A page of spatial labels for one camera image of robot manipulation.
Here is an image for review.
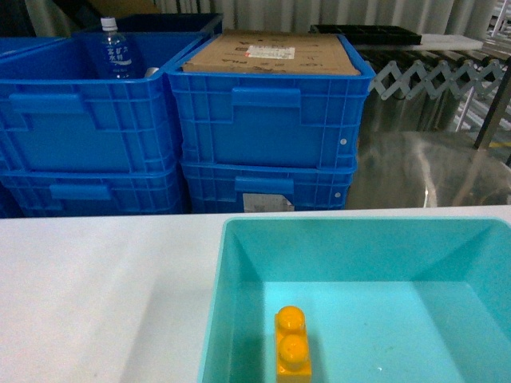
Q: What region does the blue crate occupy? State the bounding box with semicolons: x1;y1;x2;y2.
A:
1;164;190;217
1;33;201;173
180;160;357;214
168;34;374;169

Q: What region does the yellow two-stud toy block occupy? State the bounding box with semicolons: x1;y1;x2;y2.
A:
275;306;312;383

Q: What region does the white foam board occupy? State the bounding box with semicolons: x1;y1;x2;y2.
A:
412;34;483;51

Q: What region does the lower left blue crate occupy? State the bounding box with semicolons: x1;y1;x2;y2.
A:
1;164;190;217

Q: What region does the turquoise plastic bin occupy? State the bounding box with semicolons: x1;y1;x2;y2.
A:
198;217;510;382

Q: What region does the lower right blue crate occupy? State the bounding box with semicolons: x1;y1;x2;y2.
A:
180;160;357;214

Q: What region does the clear water bottle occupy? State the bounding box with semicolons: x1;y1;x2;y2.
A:
101;17;136;80

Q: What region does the expandable roller conveyor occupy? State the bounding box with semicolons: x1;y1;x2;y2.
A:
356;45;510;101

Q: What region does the flat cardboard box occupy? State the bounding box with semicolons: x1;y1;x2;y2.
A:
182;30;360;76

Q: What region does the black compartment tray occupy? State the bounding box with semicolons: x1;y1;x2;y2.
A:
310;24;422;45

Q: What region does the upper left blue crate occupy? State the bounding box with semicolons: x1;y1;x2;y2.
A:
1;33;201;173

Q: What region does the upper right blue crate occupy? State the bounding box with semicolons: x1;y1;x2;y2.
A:
168;34;374;169

